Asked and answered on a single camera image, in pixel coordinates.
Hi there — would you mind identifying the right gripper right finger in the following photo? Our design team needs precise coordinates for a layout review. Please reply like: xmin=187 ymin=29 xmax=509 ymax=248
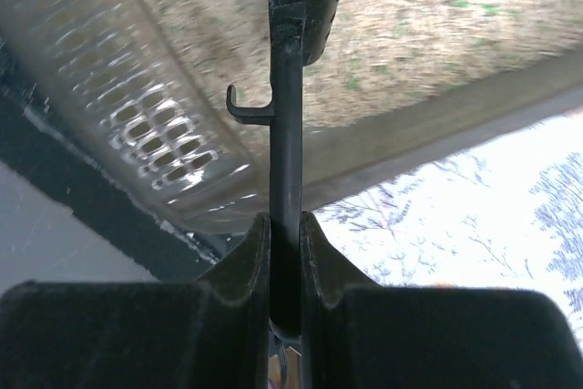
xmin=300 ymin=213 xmax=582 ymax=389

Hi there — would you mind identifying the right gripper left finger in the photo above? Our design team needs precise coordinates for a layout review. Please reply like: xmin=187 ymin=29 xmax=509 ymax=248
xmin=1 ymin=213 xmax=271 ymax=388

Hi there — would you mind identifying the floral table mat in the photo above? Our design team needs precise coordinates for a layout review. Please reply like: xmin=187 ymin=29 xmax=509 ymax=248
xmin=316 ymin=112 xmax=582 ymax=333

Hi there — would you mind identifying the black litter scoop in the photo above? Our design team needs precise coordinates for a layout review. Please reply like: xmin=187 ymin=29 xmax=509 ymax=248
xmin=226 ymin=0 xmax=340 ymax=341

